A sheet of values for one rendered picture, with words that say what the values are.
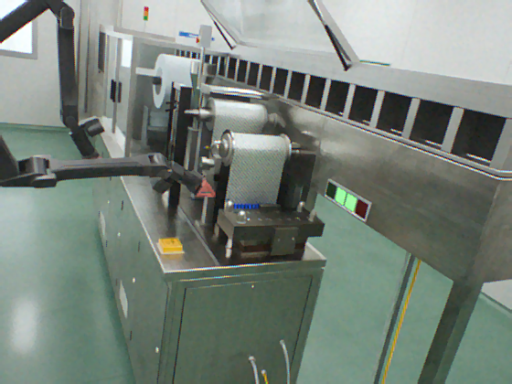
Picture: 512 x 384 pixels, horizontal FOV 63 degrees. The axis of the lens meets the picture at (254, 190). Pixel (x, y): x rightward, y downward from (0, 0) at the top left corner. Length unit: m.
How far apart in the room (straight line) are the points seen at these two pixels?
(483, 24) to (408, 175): 3.03
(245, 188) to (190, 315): 0.53
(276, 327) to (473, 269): 0.85
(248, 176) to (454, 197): 0.80
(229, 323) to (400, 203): 0.77
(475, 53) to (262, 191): 2.89
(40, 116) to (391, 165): 6.25
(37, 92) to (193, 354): 5.85
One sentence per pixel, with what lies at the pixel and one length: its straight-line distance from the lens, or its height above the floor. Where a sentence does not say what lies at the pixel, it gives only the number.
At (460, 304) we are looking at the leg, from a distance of 1.45.
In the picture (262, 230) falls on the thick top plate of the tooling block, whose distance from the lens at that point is 1.55.
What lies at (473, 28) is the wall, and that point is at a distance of 4.30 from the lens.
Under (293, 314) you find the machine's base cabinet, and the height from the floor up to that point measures 0.65.
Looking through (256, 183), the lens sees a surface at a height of 1.13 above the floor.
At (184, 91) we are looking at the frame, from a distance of 1.85.
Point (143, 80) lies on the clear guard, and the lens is 2.52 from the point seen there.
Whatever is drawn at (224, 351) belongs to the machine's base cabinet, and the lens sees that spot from 1.73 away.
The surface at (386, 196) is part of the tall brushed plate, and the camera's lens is 1.39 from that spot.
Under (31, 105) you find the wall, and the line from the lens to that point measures 7.11.
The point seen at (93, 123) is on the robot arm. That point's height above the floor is 1.25.
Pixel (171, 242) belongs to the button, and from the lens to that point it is 1.55.
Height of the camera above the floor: 1.62
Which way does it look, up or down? 18 degrees down
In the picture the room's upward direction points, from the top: 10 degrees clockwise
